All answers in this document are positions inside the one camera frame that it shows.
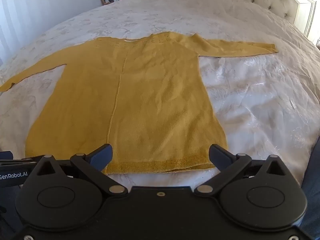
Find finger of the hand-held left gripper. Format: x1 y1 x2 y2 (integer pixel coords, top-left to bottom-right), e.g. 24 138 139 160
22 156 40 167

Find white floral bedspread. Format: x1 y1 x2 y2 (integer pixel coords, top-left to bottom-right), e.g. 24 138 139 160
0 0 320 188

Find mustard yellow knit sweater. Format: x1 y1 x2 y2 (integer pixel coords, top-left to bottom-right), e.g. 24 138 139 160
0 31 277 175

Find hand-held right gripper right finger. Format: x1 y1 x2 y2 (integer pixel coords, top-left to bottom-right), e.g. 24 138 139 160
194 144 299 197

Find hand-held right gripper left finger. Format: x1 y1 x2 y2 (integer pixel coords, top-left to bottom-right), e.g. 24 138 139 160
32 144 127 196

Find person's blue jeans leg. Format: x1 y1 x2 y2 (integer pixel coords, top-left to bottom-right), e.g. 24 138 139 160
300 135 320 240

